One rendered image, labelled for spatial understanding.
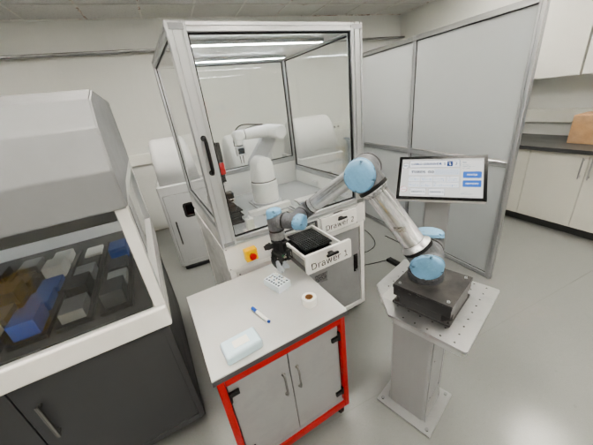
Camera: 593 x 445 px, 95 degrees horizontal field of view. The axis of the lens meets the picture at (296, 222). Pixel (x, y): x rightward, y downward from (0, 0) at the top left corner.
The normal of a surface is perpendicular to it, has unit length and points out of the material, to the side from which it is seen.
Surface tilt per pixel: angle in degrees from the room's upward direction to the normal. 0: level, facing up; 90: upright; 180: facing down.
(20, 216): 90
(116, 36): 90
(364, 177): 83
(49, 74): 90
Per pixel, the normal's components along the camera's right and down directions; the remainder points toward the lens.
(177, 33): 0.49, 0.30
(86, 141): 0.41, -0.04
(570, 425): -0.11, -0.91
